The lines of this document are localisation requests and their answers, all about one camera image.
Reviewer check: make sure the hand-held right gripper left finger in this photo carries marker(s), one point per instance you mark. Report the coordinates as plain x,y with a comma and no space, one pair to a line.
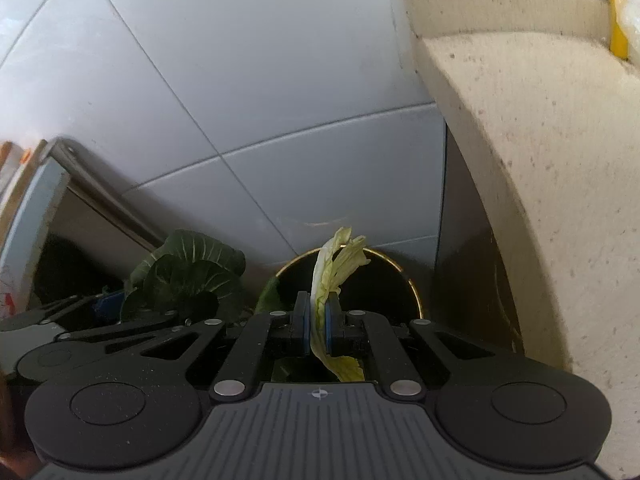
304,325

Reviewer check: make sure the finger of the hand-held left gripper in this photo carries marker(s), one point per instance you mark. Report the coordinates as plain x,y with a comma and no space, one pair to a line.
107,306
125,332

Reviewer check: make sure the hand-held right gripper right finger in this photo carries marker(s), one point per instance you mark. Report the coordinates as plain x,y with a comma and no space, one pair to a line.
330,327

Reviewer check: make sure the napa cabbage leaf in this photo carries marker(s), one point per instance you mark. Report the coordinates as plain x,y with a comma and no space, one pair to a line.
325,270

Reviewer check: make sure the black trash bin gold rim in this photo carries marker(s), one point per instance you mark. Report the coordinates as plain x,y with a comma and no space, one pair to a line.
385,290

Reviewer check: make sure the green leafy vegetable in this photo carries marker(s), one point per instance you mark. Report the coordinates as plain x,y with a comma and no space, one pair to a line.
185,270

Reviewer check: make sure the metal cabinet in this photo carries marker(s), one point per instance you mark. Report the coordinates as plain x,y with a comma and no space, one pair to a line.
70,200

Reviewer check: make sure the yellow pipe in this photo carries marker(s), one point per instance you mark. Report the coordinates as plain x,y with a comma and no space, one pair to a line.
614,5

